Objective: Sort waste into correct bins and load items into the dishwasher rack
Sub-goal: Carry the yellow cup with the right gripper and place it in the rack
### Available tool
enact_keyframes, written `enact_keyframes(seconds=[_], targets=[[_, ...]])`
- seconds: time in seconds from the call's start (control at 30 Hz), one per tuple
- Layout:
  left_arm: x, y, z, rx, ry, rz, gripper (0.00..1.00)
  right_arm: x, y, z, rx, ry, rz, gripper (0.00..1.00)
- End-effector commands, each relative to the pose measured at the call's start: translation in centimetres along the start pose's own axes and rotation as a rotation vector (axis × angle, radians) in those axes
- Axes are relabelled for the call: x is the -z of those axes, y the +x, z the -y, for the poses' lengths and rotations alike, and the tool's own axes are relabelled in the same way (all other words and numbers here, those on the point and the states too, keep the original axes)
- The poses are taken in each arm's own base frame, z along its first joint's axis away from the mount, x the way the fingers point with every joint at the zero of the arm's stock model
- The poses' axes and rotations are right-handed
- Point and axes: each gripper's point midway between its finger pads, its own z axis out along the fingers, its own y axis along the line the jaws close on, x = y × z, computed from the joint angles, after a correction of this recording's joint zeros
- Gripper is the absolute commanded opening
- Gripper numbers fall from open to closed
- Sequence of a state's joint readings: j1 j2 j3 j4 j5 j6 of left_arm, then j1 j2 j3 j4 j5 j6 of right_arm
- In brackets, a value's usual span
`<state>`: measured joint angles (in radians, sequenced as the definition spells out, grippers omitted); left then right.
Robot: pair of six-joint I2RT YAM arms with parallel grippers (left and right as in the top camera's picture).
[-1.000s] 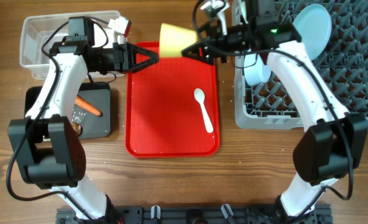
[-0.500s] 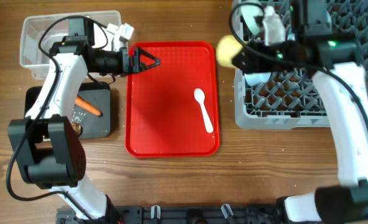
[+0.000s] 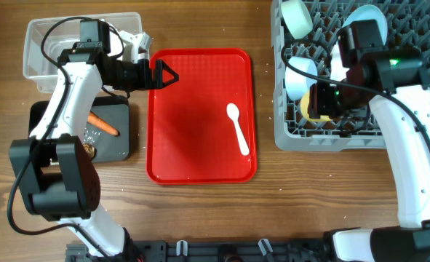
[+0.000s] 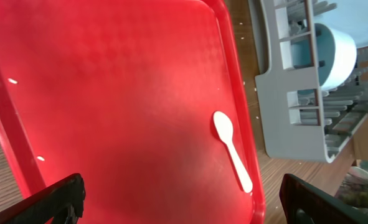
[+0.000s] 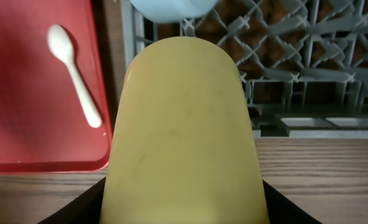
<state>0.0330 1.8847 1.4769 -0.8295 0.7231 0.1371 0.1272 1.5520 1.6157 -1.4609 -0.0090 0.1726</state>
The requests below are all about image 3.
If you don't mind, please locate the black tray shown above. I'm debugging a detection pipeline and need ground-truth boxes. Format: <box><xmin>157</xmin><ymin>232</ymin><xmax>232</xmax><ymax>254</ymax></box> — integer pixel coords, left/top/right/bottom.
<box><xmin>28</xmin><ymin>96</ymin><xmax>130</xmax><ymax>165</ymax></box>

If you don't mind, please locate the blue bowl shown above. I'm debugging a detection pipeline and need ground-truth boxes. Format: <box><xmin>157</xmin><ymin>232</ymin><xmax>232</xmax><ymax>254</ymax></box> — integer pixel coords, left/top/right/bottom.
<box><xmin>284</xmin><ymin>57</ymin><xmax>317</xmax><ymax>101</ymax></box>

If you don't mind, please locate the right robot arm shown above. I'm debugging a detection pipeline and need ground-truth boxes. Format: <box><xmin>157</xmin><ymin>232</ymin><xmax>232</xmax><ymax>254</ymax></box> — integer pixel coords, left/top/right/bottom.
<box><xmin>293</xmin><ymin>47</ymin><xmax>430</xmax><ymax>261</ymax></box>

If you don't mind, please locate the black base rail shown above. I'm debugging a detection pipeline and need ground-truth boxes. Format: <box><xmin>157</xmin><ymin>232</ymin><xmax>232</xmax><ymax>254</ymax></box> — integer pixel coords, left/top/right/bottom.
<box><xmin>65</xmin><ymin>238</ymin><xmax>338</xmax><ymax>262</ymax></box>

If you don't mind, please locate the orange carrot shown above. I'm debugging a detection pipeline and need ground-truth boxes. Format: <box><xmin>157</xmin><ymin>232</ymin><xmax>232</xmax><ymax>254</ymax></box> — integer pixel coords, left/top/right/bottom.
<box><xmin>87</xmin><ymin>111</ymin><xmax>120</xmax><ymax>137</ymax></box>

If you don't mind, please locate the grey dishwasher rack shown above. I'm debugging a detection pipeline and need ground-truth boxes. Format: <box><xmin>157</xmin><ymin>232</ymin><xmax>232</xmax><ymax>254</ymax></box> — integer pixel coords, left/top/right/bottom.
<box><xmin>270</xmin><ymin>0</ymin><xmax>430</xmax><ymax>153</ymax></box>

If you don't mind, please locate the clear plastic bin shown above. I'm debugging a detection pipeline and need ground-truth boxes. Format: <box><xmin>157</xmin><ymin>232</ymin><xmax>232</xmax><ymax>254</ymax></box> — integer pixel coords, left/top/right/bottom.
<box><xmin>23</xmin><ymin>12</ymin><xmax>144</xmax><ymax>93</ymax></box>

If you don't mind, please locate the white rice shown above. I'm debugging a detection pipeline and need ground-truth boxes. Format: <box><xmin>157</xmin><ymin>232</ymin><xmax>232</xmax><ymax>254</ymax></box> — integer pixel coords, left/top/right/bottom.
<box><xmin>84</xmin><ymin>127</ymin><xmax>102</xmax><ymax>144</ymax></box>

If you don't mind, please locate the white plastic spoon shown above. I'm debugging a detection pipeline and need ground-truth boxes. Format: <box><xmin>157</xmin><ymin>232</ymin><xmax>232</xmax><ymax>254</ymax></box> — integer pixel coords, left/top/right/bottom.
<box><xmin>226</xmin><ymin>103</ymin><xmax>250</xmax><ymax>156</ymax></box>

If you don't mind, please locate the yellow cup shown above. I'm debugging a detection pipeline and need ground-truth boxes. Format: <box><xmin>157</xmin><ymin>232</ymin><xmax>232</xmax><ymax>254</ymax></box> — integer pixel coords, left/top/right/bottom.
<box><xmin>299</xmin><ymin>92</ymin><xmax>331</xmax><ymax>123</ymax></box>

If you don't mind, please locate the red plastic tray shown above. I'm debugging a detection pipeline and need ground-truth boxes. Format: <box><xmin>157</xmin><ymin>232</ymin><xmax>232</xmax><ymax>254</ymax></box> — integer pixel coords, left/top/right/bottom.
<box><xmin>146</xmin><ymin>47</ymin><xmax>258</xmax><ymax>185</ymax></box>

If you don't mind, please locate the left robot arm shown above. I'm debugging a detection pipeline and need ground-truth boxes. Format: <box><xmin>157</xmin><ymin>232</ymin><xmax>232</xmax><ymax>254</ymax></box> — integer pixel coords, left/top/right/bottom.
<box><xmin>7</xmin><ymin>47</ymin><xmax>179</xmax><ymax>261</ymax></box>

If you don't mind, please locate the green bowl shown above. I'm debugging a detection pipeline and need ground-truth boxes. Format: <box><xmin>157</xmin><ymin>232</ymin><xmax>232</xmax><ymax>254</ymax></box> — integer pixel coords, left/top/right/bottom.
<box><xmin>280</xmin><ymin>0</ymin><xmax>313</xmax><ymax>39</ymax></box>

